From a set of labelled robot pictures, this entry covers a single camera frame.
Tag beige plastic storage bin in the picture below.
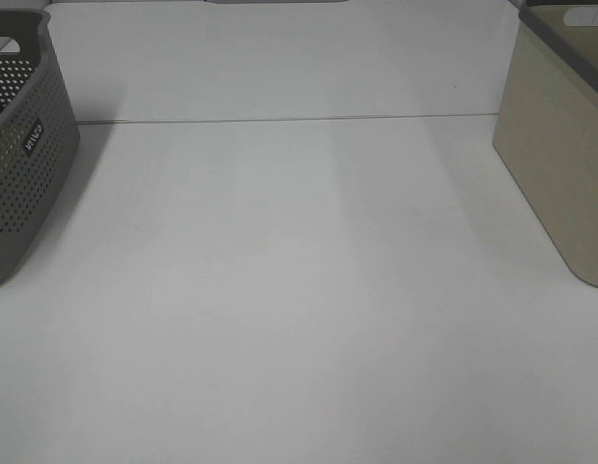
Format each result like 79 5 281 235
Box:
493 1 598 287

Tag grey perforated plastic basket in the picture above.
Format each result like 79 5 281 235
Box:
0 9 80 285

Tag black label on basket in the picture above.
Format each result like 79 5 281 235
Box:
22 120 44 157

